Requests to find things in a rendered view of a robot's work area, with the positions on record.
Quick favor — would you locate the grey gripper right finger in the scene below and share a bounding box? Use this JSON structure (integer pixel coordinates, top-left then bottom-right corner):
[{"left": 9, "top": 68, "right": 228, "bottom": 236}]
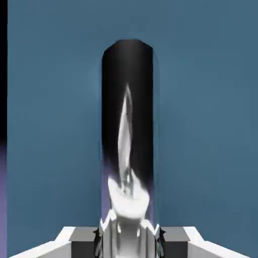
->
[{"left": 156, "top": 223, "right": 247, "bottom": 258}]

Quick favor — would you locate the shiny dark curved metal handle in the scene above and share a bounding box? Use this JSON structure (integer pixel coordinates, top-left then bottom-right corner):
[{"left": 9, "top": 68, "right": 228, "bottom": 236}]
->
[{"left": 100, "top": 38, "right": 160, "bottom": 258}]

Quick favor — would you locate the blue painted cabinet door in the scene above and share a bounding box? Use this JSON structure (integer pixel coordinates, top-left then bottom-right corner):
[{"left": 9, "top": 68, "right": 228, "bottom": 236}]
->
[{"left": 7, "top": 0, "right": 258, "bottom": 258}]

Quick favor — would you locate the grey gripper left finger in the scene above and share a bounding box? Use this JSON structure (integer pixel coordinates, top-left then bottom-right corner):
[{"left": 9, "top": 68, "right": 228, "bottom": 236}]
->
[{"left": 9, "top": 226, "right": 104, "bottom": 258}]

